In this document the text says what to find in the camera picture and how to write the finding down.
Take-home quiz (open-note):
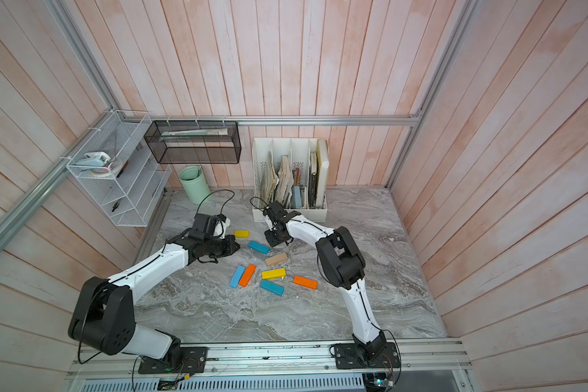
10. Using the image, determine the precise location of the black wire mesh basket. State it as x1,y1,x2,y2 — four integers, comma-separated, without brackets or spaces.
145,120,243,165

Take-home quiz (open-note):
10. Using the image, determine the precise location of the long yellow wooden block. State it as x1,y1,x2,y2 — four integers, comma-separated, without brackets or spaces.
261,268,287,280

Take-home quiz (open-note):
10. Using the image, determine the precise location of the illustrated Chinese history book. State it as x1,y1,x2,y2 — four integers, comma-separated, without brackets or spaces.
258,151,279,204

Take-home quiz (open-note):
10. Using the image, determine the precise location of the white plastic file organizer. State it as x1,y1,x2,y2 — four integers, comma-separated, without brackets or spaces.
253,138,328,222

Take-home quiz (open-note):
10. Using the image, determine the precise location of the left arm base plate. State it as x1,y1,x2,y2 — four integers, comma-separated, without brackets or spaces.
137,346,208,375

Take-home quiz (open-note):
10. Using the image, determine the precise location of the white wire shelf rack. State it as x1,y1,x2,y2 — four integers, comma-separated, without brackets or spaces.
67,110,172,227

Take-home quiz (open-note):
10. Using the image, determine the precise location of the light blue wooden block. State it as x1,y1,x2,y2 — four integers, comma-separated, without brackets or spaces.
229,266,246,288

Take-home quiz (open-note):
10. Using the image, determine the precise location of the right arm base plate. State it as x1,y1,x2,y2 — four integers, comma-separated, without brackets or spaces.
329,342,401,371

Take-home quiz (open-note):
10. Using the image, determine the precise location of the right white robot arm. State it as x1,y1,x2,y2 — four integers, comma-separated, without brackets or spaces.
263,202,387,361

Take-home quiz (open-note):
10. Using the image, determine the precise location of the teal wooden block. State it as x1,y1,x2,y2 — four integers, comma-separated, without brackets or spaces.
260,279,284,296
248,241,270,255

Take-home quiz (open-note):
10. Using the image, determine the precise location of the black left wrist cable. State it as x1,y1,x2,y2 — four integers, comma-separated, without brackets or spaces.
195,188,236,217

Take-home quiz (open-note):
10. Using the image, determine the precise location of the natural wooden block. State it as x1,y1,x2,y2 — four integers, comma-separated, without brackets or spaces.
266,253,288,266

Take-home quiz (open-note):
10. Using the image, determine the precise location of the orange wooden block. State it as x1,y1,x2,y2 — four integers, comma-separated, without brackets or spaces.
293,275,318,290
238,265,256,287

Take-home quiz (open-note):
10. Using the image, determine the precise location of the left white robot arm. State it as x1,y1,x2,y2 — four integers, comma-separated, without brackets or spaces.
68,213,240,369

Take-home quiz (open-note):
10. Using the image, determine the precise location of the mint green plastic cup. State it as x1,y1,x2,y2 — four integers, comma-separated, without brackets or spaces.
179,166,211,205

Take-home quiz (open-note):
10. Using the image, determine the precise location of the cream hardcover book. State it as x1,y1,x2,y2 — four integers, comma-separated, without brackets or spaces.
315,139,330,208

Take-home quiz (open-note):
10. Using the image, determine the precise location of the aluminium front rail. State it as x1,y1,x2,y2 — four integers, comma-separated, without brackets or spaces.
66,338,472,380

